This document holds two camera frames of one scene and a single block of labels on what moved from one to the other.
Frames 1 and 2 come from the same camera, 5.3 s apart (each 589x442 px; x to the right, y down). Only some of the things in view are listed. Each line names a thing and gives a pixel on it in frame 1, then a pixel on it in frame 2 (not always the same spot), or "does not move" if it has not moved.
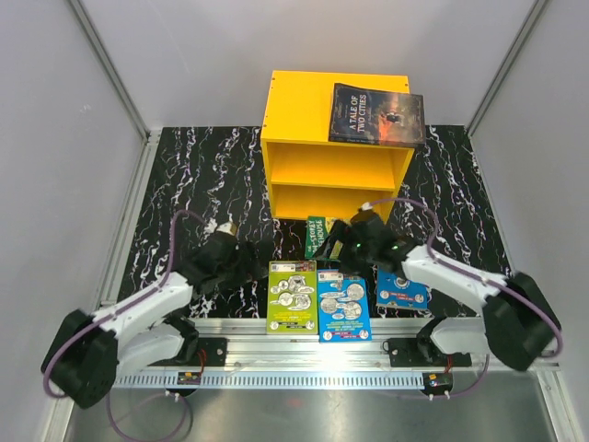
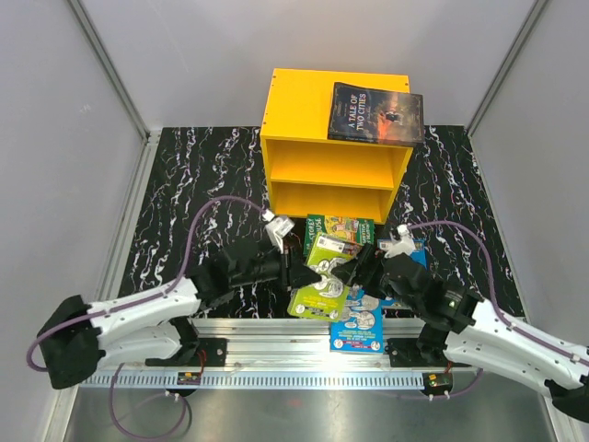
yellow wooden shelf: [311, 177] does not move
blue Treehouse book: [343, 310] → [361, 329]
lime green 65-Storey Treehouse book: [292, 297] → [323, 296]
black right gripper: [343, 232] → [350, 271]
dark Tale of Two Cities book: [363, 116] does not move
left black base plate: [210, 352] does not move
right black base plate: [409, 353] does not move
